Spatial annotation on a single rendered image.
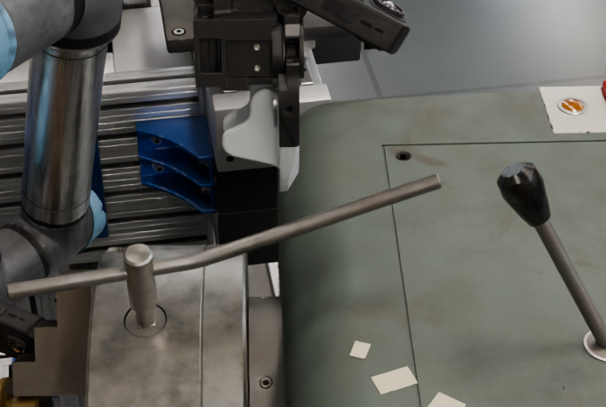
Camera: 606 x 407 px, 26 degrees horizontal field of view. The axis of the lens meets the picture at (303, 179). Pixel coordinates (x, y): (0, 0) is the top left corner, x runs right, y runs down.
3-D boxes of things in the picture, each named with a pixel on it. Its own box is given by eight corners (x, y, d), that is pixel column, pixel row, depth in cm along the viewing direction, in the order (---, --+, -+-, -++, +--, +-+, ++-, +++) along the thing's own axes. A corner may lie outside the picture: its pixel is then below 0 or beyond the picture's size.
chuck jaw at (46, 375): (145, 383, 119) (142, 252, 118) (140, 394, 114) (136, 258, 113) (22, 385, 118) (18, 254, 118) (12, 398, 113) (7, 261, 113)
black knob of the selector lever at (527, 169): (543, 203, 97) (551, 152, 94) (551, 232, 94) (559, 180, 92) (489, 205, 97) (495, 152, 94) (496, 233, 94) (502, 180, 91)
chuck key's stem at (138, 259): (136, 354, 106) (124, 266, 97) (133, 332, 107) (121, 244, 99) (163, 349, 106) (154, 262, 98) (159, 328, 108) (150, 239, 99)
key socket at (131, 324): (131, 361, 106) (127, 340, 104) (124, 328, 108) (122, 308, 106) (171, 353, 106) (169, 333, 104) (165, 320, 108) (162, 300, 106)
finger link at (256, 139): (224, 190, 104) (220, 80, 101) (298, 189, 105) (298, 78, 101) (223, 207, 102) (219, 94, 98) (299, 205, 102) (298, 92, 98)
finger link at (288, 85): (275, 132, 103) (273, 25, 99) (298, 131, 103) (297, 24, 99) (276, 154, 98) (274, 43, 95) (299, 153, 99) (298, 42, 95)
